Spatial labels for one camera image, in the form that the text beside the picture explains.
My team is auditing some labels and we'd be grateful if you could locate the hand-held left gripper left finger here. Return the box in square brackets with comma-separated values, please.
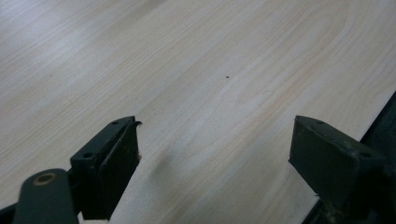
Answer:
[69, 115, 143, 221]

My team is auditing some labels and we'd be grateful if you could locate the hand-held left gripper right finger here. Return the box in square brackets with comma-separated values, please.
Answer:
[288, 115, 389, 213]

